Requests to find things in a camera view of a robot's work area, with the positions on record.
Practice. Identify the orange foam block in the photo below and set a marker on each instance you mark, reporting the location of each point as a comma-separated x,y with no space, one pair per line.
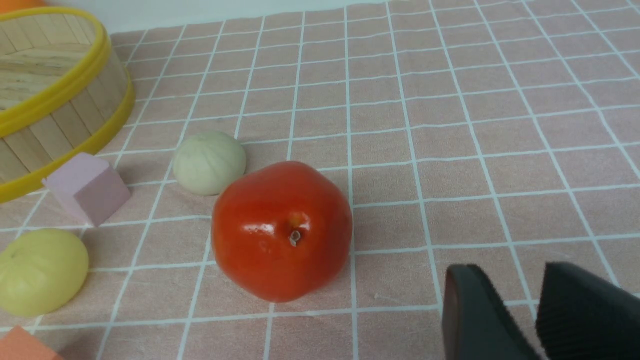
19,344

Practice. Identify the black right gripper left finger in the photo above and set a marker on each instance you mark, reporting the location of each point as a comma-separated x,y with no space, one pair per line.
476,324

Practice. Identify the bamboo steamer tray yellow rim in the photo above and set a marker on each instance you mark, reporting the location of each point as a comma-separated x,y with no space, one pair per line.
64,90

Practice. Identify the orange fruit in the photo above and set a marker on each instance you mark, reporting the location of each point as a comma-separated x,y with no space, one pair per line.
9,6

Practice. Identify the white bun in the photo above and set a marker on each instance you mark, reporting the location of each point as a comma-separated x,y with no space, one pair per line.
208,162

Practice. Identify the yellow bun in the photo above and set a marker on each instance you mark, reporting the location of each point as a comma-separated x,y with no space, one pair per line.
41,271

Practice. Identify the pink foam cube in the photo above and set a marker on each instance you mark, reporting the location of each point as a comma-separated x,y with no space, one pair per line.
88,188

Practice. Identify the red tomato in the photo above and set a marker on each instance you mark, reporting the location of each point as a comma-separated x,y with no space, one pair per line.
282,232

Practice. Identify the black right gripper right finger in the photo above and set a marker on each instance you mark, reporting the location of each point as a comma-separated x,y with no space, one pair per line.
584,317

